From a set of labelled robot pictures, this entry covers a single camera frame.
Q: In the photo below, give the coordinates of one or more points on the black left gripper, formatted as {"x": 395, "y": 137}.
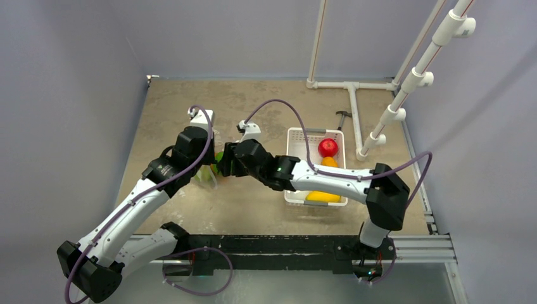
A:
{"x": 211, "y": 158}

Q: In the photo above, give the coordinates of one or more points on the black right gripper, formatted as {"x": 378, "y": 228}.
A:
{"x": 226, "y": 159}

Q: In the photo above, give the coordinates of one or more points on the green ridged squash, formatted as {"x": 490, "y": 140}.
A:
{"x": 214, "y": 166}

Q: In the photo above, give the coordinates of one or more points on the clear zip top bag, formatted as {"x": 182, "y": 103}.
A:
{"x": 219, "y": 146}

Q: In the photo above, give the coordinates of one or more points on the red apple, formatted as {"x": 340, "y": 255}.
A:
{"x": 328, "y": 148}

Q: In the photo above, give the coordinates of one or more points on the green lime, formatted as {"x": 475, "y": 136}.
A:
{"x": 204, "y": 175}

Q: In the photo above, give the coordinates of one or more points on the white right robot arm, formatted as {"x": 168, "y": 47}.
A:
{"x": 380, "y": 189}

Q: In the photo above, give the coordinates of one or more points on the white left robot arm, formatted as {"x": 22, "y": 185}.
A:
{"x": 97, "y": 263}

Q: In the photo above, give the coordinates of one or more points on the yellow mango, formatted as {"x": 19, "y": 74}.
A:
{"x": 323, "y": 197}

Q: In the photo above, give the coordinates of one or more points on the small orange pepper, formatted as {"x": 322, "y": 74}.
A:
{"x": 329, "y": 162}

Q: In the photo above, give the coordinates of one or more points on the black hammer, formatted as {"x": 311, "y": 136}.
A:
{"x": 343, "y": 115}

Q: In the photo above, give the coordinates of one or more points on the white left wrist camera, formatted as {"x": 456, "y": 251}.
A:
{"x": 198, "y": 118}

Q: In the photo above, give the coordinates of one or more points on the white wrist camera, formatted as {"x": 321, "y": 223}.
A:
{"x": 198, "y": 118}
{"x": 248, "y": 130}

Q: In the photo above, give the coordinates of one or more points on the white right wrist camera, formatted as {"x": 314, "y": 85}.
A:
{"x": 248, "y": 130}

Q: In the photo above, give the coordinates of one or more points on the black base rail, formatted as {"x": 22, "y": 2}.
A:
{"x": 336, "y": 254}

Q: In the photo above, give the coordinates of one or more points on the white pvc pipe frame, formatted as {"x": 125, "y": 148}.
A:
{"x": 456, "y": 24}

